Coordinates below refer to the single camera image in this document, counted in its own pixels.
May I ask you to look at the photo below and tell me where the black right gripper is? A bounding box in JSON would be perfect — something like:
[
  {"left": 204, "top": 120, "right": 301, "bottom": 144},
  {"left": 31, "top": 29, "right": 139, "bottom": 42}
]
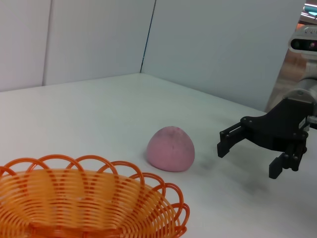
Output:
[{"left": 217, "top": 98, "right": 314, "bottom": 179}]

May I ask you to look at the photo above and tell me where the orange woven plastic basket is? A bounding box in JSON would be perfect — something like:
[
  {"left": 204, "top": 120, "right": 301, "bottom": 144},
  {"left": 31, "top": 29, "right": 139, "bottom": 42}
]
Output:
[{"left": 0, "top": 154, "right": 191, "bottom": 238}]

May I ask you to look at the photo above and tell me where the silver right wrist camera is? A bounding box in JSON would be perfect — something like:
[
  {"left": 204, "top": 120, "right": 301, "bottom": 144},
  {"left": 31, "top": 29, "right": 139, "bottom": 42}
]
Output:
[{"left": 288, "top": 26, "right": 317, "bottom": 54}]

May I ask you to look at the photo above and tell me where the pink peach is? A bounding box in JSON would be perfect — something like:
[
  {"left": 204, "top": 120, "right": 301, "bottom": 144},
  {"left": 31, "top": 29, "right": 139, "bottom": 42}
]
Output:
[{"left": 146, "top": 125, "right": 196, "bottom": 173}]

